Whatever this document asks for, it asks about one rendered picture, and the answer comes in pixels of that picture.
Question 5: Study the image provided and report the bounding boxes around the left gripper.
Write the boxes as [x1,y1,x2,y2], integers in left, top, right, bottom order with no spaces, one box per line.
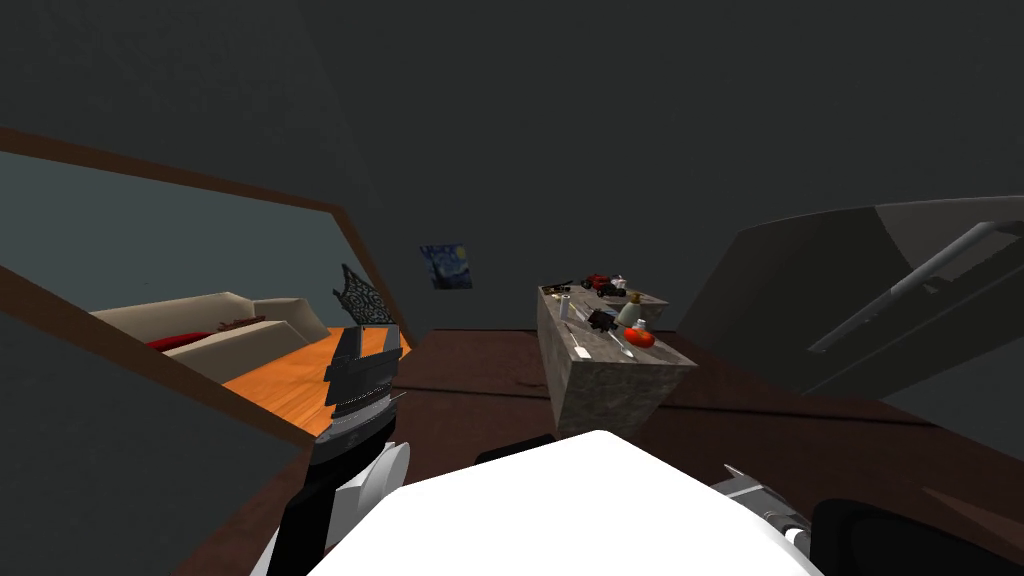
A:
[323,323,403,413]

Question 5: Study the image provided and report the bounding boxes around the black ornate iron screen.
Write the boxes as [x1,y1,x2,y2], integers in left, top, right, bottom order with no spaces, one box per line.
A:
[333,263,398,329]

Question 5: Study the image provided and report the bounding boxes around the blue night sky picture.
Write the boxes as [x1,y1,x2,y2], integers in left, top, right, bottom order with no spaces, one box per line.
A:
[419,243,474,292]

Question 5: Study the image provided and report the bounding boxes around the beige sofa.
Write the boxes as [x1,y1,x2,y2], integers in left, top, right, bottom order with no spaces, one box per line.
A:
[90,291,331,386]

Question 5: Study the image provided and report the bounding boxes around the grey marble table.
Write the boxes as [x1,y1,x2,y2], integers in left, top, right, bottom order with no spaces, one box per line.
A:
[535,273,699,442]

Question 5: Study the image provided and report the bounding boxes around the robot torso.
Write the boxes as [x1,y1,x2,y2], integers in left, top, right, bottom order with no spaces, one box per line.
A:
[307,429,827,576]

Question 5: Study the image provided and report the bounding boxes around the grey appliance door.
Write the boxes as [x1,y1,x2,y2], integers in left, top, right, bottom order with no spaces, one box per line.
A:
[678,195,1024,402]

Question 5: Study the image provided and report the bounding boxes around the grey bar handle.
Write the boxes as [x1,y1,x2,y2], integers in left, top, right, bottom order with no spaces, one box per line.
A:
[806,219,1024,356]

